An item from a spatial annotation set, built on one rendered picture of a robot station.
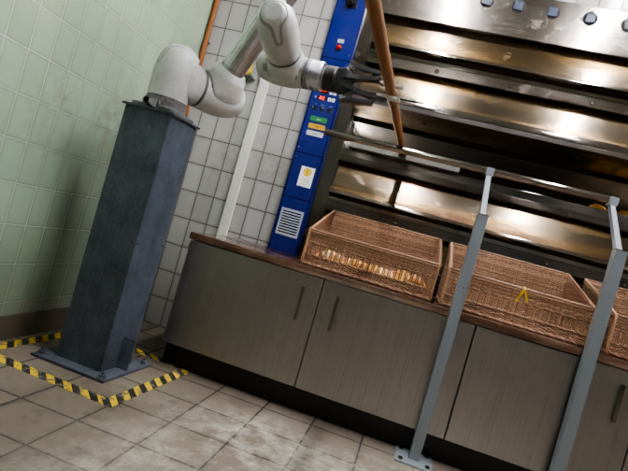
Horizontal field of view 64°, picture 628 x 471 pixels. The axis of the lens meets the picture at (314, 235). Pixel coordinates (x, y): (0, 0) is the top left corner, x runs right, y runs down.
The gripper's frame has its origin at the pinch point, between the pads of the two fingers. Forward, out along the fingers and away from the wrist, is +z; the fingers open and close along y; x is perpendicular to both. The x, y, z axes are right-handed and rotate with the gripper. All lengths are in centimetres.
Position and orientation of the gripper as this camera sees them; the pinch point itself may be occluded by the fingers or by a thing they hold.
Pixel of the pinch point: (390, 92)
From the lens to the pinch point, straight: 155.2
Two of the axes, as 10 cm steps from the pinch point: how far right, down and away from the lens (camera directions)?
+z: 9.4, 2.7, -2.1
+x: -2.0, -0.5, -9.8
